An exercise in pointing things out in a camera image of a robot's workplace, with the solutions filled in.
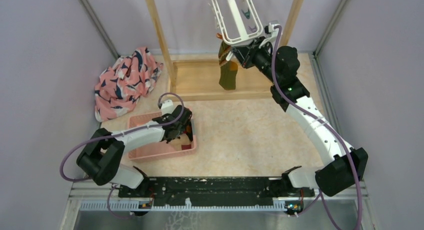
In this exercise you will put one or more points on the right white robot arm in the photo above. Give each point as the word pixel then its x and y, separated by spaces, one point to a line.
pixel 343 165

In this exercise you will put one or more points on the pink plastic basket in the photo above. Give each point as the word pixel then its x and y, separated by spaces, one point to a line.
pixel 162 150

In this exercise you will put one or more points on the green striped sock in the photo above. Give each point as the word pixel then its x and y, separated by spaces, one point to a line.
pixel 228 69

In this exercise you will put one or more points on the pink patterned cloth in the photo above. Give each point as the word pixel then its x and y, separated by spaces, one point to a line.
pixel 122 85

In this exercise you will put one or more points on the argyle patterned sock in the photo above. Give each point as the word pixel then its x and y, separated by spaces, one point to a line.
pixel 188 134

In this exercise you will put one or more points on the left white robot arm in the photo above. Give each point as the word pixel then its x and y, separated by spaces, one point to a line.
pixel 101 157

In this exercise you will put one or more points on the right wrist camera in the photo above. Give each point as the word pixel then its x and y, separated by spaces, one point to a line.
pixel 272 32

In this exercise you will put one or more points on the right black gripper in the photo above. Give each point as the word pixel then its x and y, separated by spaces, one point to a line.
pixel 245 54

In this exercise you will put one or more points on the wooden hanger stand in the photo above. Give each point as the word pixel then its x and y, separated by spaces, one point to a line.
pixel 197 79

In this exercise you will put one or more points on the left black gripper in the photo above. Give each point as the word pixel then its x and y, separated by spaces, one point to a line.
pixel 166 116

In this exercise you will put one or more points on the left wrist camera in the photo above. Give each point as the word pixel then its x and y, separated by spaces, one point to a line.
pixel 166 107

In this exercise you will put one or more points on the white plastic clip hanger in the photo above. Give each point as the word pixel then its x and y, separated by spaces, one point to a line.
pixel 237 20

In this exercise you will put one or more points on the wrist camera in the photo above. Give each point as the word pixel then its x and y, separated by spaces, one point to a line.
pixel 272 32
pixel 166 107

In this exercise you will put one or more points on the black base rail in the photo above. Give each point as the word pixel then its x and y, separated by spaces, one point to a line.
pixel 205 194

